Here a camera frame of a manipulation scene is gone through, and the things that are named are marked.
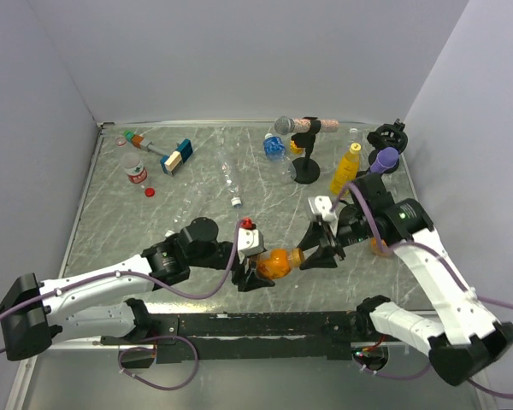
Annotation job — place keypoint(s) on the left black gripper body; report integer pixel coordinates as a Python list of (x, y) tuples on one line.
[(222, 254)]

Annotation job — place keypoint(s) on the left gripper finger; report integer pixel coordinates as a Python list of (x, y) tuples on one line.
[(249, 280), (249, 260)]

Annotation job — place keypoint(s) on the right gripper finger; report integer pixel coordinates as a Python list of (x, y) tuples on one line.
[(324, 257), (316, 235)]

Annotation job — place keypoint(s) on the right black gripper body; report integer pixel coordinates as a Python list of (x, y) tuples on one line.
[(352, 229)]

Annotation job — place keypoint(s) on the orange bottle with barcode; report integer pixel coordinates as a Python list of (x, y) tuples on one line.
[(277, 263)]

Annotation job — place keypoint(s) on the red bottle cap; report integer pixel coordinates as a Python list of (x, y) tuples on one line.
[(149, 192)]

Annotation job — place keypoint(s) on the red label water bottle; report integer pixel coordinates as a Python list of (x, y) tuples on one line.
[(134, 168)]

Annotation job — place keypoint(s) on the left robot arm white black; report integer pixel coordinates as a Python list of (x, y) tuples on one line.
[(35, 314)]

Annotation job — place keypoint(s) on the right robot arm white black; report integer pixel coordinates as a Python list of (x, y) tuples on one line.
[(466, 337)]

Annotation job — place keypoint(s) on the orange bottle lying right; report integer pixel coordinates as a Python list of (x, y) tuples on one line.
[(379, 248)]

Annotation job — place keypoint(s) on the yellow juice bottle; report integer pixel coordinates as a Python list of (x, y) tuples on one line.
[(347, 168)]

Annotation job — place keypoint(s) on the blue label water bottle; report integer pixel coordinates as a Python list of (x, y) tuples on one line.
[(275, 152)]

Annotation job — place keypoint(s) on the clear bottle back right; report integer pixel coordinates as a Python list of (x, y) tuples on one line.
[(356, 137)]

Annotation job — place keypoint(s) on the purple microphone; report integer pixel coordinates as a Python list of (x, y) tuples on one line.
[(383, 161)]

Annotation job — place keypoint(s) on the small yellow toy piece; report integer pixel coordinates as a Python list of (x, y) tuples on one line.
[(296, 149)]

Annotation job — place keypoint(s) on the black empty clip stand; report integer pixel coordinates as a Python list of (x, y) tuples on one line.
[(389, 135)]

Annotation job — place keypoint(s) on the glitter pink microphone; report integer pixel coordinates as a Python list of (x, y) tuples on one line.
[(285, 125)]

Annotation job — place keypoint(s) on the toy brick hammer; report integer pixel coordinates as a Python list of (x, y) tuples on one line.
[(170, 162)]

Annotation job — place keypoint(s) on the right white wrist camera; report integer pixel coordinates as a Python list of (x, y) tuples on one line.
[(320, 208)]

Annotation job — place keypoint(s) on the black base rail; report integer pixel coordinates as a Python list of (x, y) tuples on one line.
[(239, 336)]

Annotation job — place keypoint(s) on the clear plastic ring cap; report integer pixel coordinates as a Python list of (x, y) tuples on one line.
[(120, 141)]

